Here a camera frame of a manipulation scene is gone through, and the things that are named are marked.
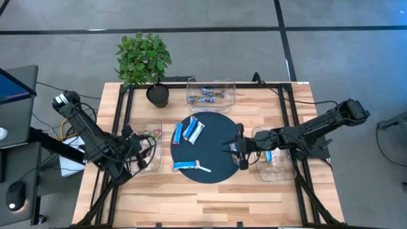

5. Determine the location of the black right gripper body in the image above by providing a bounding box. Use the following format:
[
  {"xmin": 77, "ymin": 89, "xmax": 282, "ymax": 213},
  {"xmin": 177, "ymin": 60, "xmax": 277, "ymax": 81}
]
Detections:
[{"xmin": 237, "ymin": 123, "xmax": 265, "ymax": 170}]

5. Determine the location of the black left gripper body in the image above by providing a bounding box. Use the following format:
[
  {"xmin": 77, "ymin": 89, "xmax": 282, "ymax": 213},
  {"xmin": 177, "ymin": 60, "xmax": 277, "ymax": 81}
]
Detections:
[{"xmin": 122, "ymin": 125, "xmax": 149, "ymax": 170}]

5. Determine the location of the gold blue granola bar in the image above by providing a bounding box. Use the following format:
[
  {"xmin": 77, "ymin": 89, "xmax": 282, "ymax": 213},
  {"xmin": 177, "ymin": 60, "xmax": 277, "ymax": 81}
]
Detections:
[{"xmin": 228, "ymin": 142, "xmax": 239, "ymax": 167}]

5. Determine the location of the green snack bag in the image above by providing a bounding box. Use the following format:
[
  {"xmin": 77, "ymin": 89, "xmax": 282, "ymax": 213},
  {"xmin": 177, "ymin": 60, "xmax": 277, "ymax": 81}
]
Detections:
[{"xmin": 172, "ymin": 160, "xmax": 202, "ymax": 172}]

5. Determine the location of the pale blue granola bar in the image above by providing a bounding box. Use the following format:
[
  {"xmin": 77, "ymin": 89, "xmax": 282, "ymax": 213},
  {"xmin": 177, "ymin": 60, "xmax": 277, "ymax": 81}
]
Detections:
[{"xmin": 188, "ymin": 121, "xmax": 206, "ymax": 146}]

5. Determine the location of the blue white granola bar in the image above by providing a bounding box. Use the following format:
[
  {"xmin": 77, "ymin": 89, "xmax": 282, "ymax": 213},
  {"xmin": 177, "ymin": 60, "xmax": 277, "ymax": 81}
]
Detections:
[{"xmin": 183, "ymin": 115, "xmax": 198, "ymax": 140}]

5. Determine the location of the dark blue yellow granola bar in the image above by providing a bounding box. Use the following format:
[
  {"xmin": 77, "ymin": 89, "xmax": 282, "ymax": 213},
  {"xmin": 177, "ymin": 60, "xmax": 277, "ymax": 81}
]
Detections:
[{"xmin": 200, "ymin": 87, "xmax": 226, "ymax": 98}]

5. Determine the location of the clear plastic bin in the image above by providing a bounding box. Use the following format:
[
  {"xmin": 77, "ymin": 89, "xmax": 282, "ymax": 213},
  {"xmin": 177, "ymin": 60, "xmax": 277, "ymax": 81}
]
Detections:
[
  {"xmin": 251, "ymin": 125, "xmax": 297, "ymax": 183},
  {"xmin": 122, "ymin": 119, "xmax": 163, "ymax": 174},
  {"xmin": 186, "ymin": 77, "xmax": 237, "ymax": 114}
]

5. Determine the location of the round dark blue placemat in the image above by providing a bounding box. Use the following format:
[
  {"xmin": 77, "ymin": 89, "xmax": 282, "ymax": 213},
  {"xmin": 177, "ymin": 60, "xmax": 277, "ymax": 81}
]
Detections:
[{"xmin": 170, "ymin": 111, "xmax": 245, "ymax": 184}]

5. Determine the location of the white box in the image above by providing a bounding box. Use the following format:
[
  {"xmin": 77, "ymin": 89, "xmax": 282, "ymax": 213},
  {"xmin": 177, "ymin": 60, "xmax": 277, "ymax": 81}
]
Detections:
[{"xmin": 59, "ymin": 136, "xmax": 86, "ymax": 178}]

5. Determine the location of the green plant in black pot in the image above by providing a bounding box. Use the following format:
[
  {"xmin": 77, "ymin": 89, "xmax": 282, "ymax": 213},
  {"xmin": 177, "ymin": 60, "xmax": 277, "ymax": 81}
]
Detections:
[{"xmin": 114, "ymin": 31, "xmax": 173, "ymax": 109}]

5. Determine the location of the black desk beam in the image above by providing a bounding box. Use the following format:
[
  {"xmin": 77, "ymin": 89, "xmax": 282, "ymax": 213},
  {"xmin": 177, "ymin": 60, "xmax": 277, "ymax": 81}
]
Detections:
[{"xmin": 27, "ymin": 126, "xmax": 87, "ymax": 165}]

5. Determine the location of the grey desk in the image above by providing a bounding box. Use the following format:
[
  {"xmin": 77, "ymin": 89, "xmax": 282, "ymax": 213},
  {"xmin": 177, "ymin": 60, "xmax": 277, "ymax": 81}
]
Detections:
[{"xmin": 0, "ymin": 65, "xmax": 44, "ymax": 228}]

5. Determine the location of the black computer mouse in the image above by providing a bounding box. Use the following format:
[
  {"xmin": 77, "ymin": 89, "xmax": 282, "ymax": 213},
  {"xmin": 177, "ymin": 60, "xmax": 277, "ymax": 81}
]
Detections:
[{"xmin": 5, "ymin": 180, "xmax": 27, "ymax": 212}]

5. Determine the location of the monitor with blue screen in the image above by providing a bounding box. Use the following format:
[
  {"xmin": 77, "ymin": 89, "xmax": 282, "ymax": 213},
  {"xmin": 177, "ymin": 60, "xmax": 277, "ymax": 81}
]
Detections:
[{"xmin": 0, "ymin": 68, "xmax": 38, "ymax": 106}]

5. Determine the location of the grey stand foot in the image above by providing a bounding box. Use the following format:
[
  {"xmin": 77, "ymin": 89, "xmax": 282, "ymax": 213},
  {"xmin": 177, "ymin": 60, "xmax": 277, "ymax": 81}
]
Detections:
[{"xmin": 376, "ymin": 111, "xmax": 407, "ymax": 132}]

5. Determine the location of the black aluminium table frame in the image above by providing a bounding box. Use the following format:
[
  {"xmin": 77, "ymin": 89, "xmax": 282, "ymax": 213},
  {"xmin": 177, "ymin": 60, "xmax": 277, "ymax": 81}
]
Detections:
[{"xmin": 76, "ymin": 81, "xmax": 344, "ymax": 228}]

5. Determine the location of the black floor cable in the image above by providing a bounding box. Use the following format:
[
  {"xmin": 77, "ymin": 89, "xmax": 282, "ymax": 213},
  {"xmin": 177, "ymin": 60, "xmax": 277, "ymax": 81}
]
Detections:
[{"xmin": 36, "ymin": 81, "xmax": 102, "ymax": 101}]

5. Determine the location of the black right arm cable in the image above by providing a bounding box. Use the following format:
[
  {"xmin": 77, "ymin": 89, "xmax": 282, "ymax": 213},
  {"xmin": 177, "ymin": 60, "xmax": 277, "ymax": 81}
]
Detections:
[{"xmin": 252, "ymin": 72, "xmax": 341, "ymax": 111}]

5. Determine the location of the black bracket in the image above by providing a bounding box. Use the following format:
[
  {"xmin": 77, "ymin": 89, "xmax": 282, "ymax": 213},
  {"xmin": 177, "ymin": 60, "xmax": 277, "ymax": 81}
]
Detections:
[{"xmin": 158, "ymin": 75, "xmax": 197, "ymax": 83}]

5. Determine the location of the yellow cable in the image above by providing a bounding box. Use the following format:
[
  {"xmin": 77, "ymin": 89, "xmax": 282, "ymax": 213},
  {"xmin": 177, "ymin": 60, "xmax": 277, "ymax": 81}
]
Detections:
[{"xmin": 60, "ymin": 119, "xmax": 79, "ymax": 141}]

